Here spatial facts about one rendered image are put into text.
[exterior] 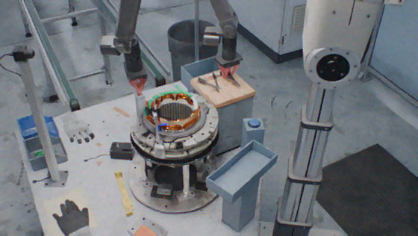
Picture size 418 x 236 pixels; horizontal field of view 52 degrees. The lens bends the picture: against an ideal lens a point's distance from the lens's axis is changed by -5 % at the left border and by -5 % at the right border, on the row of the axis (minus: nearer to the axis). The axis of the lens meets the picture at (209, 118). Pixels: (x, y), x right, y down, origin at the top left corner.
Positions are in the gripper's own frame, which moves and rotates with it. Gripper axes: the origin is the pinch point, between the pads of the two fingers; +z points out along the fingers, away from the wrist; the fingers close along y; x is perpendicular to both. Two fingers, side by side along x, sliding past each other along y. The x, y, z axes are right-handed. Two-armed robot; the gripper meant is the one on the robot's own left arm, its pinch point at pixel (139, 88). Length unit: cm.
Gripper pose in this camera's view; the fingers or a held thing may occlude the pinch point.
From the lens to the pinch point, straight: 156.5
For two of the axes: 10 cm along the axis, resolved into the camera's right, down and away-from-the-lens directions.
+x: 9.4, -2.6, 2.1
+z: 0.6, 7.3, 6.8
